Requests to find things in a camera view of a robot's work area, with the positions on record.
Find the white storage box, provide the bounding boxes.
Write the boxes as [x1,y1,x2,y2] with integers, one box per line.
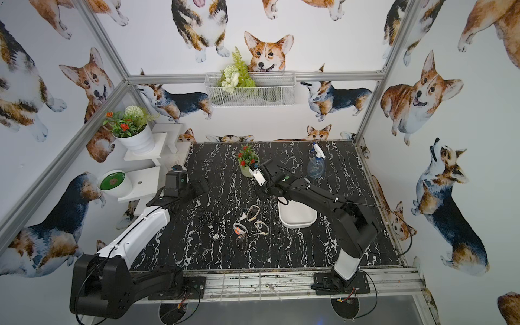
[278,197,318,229]

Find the orange white watch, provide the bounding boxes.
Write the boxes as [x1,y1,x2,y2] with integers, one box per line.
[233,222,249,236]

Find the black watch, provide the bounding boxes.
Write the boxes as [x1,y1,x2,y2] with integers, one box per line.
[236,234,249,253]

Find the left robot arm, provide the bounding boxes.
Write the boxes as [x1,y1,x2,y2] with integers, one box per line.
[70,165,209,319]

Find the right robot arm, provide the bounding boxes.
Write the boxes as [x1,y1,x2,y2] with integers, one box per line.
[253,159,381,292]

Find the white stepped shelf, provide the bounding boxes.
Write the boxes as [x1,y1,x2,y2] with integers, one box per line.
[117,123,192,203]

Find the small green pot red flowers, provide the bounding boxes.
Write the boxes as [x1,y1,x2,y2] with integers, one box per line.
[236,145,259,177]

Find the blue spray bottle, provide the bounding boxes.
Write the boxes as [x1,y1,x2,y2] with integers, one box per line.
[307,143,326,180]

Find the white bowl green top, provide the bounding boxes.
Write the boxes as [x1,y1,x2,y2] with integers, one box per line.
[98,170,133,199]

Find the large white pot plant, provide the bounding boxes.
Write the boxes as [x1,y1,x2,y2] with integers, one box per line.
[103,105,159,156]

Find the fern and white flowers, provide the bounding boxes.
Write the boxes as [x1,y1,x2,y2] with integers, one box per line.
[217,47,256,94]

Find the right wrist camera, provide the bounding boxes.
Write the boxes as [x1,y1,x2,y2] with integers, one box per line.
[253,169,266,186]

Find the white wire wall basket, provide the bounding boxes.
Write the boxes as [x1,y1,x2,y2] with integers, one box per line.
[204,72,296,107]

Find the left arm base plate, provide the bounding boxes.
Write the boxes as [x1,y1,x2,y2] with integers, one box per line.
[148,276,207,301]

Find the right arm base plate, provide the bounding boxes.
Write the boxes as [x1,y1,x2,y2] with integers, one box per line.
[311,271,371,295]

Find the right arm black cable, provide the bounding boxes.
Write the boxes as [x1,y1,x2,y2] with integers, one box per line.
[336,198,414,257]

